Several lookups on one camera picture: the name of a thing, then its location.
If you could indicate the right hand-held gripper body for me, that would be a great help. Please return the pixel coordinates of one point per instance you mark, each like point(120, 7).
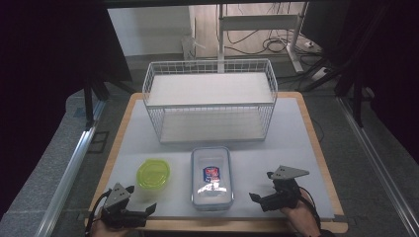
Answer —
point(283, 197)

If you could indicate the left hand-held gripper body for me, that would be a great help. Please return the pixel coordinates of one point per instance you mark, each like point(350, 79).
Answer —
point(115, 214)

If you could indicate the yellow-green round lid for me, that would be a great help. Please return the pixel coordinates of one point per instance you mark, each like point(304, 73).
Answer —
point(153, 173)

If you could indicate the clear rectangular food container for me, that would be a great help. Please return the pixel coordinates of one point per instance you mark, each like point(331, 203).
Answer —
point(211, 179)

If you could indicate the grey table mat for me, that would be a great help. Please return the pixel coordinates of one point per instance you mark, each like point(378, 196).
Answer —
point(263, 154)

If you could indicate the black metal stand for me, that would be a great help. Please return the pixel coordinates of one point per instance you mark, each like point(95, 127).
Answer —
point(88, 98)
point(357, 105)

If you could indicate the white power strip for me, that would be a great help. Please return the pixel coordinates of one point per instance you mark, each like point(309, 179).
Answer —
point(320, 74)

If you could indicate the white panel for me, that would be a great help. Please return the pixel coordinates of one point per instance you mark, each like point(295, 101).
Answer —
point(148, 29)

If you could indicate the small black floor frame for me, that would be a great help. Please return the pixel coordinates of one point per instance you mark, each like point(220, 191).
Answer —
point(98, 142)

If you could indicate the aluminium rail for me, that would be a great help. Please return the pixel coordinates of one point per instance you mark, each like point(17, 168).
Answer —
point(70, 171)
point(375, 164)

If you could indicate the white metal desk frame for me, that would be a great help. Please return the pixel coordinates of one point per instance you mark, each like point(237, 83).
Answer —
point(260, 22)

